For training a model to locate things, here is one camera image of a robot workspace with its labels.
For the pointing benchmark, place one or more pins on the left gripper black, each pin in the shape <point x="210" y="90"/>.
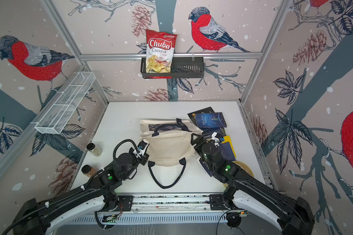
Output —
<point x="144" y="159"/>

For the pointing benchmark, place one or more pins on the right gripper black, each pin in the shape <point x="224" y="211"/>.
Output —
<point x="202" y="144"/>

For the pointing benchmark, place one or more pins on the yellow spine book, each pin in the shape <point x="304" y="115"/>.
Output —
<point x="231" y="145"/>

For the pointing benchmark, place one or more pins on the Little Prince book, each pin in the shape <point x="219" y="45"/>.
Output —
<point x="210" y="120"/>

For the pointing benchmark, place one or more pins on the cream canvas tote bag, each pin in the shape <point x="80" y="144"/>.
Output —
<point x="169" y="140"/>

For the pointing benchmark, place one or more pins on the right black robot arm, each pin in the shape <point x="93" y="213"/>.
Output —
<point x="243" y="191"/>

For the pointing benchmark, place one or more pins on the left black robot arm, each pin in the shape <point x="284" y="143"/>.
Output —
<point x="98" y="194"/>

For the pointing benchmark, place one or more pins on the Chuba cassava chips bag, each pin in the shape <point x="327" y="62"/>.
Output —
<point x="159" y="52"/>

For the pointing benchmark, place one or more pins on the yellow bamboo steamer basket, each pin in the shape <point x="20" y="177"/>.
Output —
<point x="244" y="167"/>

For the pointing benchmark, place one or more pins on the clear spice jar black lid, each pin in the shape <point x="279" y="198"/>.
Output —
<point x="94" y="149"/>

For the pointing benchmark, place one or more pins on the brown spice jar black lid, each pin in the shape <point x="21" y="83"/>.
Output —
<point x="88" y="170"/>

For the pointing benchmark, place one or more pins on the circuit board under right base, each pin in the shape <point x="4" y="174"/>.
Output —
<point x="234" y="214"/>

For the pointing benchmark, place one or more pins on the circuit board under base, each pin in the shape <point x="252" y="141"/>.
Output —
<point x="110" y="219"/>
<point x="234" y="214"/>

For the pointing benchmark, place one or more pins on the circuit board under left base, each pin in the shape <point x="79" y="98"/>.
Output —
<point x="110" y="219"/>

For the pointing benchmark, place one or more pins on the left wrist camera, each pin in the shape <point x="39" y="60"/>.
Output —
<point x="142" y="147"/>

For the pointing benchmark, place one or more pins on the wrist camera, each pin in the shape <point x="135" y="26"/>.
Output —
<point x="217" y="137"/>
<point x="142" y="147"/>

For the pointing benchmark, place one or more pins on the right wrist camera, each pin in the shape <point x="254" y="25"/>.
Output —
<point x="217" y="137"/>

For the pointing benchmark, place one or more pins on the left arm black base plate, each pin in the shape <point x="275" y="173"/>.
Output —
<point x="125" y="203"/>

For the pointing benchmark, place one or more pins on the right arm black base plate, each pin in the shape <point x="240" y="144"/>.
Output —
<point x="219" y="202"/>

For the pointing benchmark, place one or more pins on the black wire wall basket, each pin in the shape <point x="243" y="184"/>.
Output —
<point x="181" y="67"/>

